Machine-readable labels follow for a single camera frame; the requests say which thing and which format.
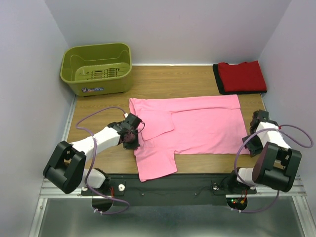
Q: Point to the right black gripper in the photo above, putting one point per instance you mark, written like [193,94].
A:
[248,147]

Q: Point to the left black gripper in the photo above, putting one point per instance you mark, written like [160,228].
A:
[132,144]

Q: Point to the pink t shirt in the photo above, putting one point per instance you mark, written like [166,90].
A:
[185,126]

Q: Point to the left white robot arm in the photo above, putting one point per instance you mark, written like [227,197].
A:
[66,166]

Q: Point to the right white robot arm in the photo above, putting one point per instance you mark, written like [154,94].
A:
[277,164]

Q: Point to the folded red t shirt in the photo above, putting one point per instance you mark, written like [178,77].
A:
[243,76]

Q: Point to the folded black t shirt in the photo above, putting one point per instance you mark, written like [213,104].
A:
[218,81]

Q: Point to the green plastic basket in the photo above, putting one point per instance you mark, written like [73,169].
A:
[97,69]

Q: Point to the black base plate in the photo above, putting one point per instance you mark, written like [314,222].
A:
[176,189]

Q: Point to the aluminium frame rail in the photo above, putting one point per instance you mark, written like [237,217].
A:
[103,203]

